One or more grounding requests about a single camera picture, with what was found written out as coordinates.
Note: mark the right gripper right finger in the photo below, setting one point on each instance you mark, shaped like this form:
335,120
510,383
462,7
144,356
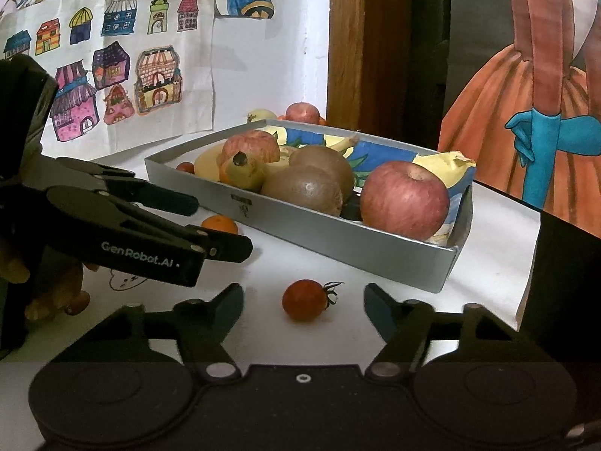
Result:
404,328

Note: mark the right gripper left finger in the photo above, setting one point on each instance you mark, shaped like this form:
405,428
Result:
202,326

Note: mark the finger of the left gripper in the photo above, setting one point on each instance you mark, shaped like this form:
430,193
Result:
124,184
103,226

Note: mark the yellow banana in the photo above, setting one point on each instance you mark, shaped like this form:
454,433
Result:
248,172
210,164

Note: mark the orange small tomato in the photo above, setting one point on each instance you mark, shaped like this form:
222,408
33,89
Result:
220,223

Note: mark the red cherry tomato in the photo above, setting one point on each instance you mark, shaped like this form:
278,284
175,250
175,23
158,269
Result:
186,167
304,300

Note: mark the brown kiwi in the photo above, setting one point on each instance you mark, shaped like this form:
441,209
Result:
305,186
328,160

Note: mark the person's left hand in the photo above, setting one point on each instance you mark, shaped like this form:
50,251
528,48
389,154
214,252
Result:
41,300

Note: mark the grey cardboard tray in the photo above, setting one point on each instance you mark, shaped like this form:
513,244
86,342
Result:
416,263

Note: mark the red cherry tomato in tray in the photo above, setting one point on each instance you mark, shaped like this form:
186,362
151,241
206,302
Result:
186,167

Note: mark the white printed table mat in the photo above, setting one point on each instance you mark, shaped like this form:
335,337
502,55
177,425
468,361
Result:
492,269

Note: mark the houses drawing paper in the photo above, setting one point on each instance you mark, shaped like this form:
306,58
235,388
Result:
129,72

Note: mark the background yellow-green fruit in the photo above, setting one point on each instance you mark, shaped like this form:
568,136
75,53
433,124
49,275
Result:
260,114

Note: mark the colourful drawing tray liner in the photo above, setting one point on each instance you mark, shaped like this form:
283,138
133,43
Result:
455,170

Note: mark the background red apple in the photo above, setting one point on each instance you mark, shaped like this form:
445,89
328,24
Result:
303,112

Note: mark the lady in orange dress poster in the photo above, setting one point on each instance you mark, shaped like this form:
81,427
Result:
523,101

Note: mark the brown wooden frame post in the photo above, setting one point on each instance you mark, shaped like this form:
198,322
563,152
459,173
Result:
368,51

